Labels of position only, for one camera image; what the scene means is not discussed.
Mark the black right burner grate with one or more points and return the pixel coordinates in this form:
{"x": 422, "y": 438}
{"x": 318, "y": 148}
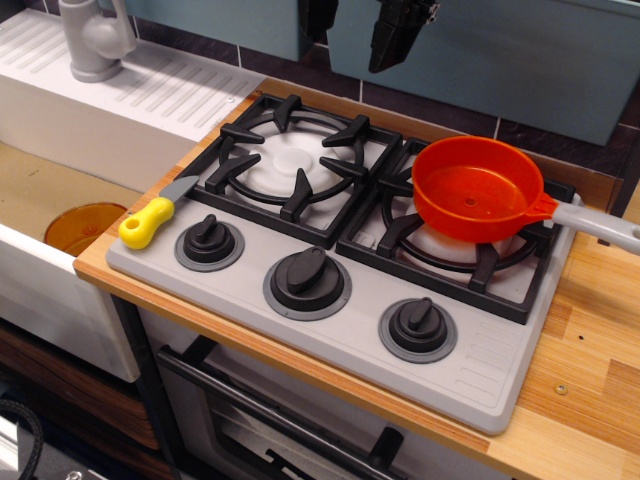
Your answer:
{"x": 514, "y": 278}

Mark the black stove knob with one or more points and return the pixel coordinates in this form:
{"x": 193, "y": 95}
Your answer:
{"x": 209, "y": 245}
{"x": 418, "y": 331}
{"x": 307, "y": 286}

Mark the white toy sink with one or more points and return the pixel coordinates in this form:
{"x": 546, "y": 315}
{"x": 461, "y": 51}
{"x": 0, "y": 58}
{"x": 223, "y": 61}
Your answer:
{"x": 65, "y": 143}

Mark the black right stove knob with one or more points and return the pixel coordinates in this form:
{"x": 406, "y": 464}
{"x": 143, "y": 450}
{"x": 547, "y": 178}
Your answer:
{"x": 418, "y": 331}

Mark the toy oven door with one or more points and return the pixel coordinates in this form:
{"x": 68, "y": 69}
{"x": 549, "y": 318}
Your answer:
{"x": 251, "y": 421}

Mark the orange plastic plate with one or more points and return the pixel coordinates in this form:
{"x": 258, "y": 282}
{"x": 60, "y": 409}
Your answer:
{"x": 74, "y": 230}

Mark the yellow handled toy knife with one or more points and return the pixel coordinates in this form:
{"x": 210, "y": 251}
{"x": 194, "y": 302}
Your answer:
{"x": 139, "y": 229}

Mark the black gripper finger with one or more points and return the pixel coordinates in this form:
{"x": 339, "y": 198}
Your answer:
{"x": 396, "y": 29}
{"x": 316, "y": 17}

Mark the black middle stove knob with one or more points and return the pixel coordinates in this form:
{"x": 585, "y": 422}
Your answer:
{"x": 307, "y": 286}

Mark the orange pan with grey handle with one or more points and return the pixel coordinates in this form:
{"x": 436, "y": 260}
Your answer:
{"x": 481, "y": 190}

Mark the black left burner grate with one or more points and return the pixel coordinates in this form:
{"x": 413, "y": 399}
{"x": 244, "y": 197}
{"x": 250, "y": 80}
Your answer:
{"x": 291, "y": 168}

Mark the black burner grate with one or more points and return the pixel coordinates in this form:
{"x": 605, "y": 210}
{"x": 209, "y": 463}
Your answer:
{"x": 514, "y": 278}
{"x": 291, "y": 168}

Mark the grey toy stove top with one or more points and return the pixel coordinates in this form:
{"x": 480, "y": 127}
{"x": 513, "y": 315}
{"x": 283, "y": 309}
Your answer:
{"x": 478, "y": 383}

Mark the black left stove knob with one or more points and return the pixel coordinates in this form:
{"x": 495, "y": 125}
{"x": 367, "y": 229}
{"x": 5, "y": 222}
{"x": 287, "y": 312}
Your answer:
{"x": 209, "y": 245}

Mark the grey toy faucet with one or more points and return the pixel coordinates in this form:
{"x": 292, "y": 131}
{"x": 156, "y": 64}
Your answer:
{"x": 96, "y": 43}

